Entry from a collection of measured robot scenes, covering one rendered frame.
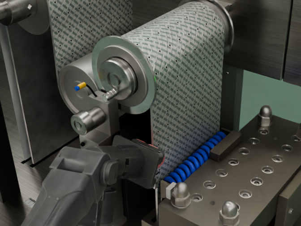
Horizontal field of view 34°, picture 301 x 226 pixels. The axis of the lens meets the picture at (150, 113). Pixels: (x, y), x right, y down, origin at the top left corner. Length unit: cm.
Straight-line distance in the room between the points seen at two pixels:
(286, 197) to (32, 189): 58
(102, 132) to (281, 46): 41
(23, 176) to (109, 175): 55
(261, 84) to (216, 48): 248
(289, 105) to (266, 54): 218
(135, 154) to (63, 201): 22
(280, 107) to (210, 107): 219
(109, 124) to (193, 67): 19
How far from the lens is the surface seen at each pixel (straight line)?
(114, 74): 86
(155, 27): 90
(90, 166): 70
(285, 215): 101
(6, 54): 115
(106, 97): 85
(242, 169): 101
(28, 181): 122
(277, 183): 99
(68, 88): 101
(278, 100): 330
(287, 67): 108
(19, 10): 97
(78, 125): 88
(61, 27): 99
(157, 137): 91
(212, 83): 102
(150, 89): 84
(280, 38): 106
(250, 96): 331
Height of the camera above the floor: 166
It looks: 32 degrees down
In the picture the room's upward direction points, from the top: 2 degrees counter-clockwise
